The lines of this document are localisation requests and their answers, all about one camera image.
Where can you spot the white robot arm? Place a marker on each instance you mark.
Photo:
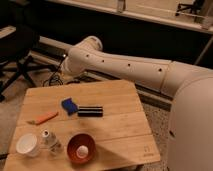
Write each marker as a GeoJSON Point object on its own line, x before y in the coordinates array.
{"type": "Point", "coordinates": [190, 143]}

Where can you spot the wooden table board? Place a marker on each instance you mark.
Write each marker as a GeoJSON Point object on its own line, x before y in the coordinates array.
{"type": "Point", "coordinates": [123, 136]}

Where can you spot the clear plastic bottle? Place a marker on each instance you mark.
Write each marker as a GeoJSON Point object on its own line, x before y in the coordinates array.
{"type": "Point", "coordinates": [51, 142]}

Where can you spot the black office chair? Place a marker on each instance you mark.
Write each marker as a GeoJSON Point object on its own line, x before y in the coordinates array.
{"type": "Point", "coordinates": [14, 56]}

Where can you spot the white plastic cup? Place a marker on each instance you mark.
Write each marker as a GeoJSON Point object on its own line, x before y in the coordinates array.
{"type": "Point", "coordinates": [28, 145]}

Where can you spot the black rectangular bar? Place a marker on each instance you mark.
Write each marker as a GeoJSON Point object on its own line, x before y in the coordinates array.
{"type": "Point", "coordinates": [90, 111]}

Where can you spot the blue sponge block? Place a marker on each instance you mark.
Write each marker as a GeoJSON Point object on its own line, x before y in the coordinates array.
{"type": "Point", "coordinates": [69, 106]}

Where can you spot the orange ceramic bowl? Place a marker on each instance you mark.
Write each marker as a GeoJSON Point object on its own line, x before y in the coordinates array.
{"type": "Point", "coordinates": [81, 148]}

